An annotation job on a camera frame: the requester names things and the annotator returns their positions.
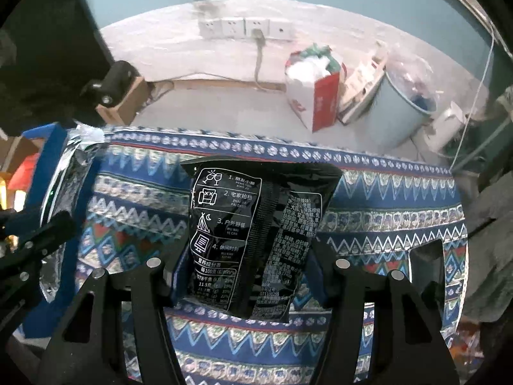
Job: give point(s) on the white wall socket strip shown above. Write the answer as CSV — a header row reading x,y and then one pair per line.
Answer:
x,y
246,27

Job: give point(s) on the black hanging cloth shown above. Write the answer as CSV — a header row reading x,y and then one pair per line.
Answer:
x,y
50,51

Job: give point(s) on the grey cloth pile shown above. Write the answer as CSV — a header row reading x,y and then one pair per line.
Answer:
x,y
489,226

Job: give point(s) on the white flat boxes stack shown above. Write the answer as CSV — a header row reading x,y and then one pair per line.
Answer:
x,y
360,87

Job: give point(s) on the orange red snack bag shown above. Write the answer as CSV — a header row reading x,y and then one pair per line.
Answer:
x,y
22,177

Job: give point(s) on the silver foil snack bag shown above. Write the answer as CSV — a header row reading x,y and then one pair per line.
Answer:
x,y
81,146

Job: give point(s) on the light blue trash bin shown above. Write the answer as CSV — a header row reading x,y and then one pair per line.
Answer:
x,y
396,114

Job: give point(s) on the blue patterned table cloth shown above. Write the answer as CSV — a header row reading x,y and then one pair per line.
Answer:
x,y
384,210

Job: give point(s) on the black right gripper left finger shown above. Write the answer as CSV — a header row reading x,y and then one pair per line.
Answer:
x,y
87,346

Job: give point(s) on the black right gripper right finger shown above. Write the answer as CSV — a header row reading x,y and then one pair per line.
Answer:
x,y
407,346

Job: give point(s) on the blue cardboard storage box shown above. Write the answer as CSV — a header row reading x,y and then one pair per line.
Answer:
x,y
43,319

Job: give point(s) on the black text snack bag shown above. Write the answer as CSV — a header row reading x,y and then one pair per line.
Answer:
x,y
251,226

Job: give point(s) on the red white paper bag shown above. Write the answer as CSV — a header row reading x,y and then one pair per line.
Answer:
x,y
313,79

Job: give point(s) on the black cylinder device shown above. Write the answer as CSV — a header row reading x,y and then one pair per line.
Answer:
x,y
110,91

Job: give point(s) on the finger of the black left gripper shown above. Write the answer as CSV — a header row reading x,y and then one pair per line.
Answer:
x,y
35,244

